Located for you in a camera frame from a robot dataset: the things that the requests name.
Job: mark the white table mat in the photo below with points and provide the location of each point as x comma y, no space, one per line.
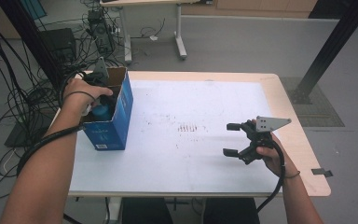
174,165

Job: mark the blue can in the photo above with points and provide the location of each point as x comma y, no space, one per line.
101,113

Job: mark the black wrist band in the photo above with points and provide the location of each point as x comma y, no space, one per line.
79,92
293,175

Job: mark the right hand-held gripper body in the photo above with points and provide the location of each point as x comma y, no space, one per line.
258,137

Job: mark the blue cardboard box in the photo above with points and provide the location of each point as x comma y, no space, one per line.
118,124

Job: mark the person's legs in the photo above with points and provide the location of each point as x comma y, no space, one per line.
230,211

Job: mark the black metal stand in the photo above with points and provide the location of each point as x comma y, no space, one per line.
34,37

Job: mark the person's left hand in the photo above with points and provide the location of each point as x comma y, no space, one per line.
77,93

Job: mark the black equipment box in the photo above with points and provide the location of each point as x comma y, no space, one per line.
59,43

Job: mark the white background desk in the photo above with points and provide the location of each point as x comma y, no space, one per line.
178,34

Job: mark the black metal post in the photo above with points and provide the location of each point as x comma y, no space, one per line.
329,46

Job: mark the black computer tower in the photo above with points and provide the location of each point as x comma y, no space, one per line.
101,32

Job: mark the black tape strip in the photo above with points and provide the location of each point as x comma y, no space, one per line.
321,172

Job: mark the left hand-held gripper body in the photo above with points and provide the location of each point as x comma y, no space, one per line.
101,73

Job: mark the black stand base plate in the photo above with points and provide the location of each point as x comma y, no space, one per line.
18,137

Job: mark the person's right hand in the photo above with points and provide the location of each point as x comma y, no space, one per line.
276,158

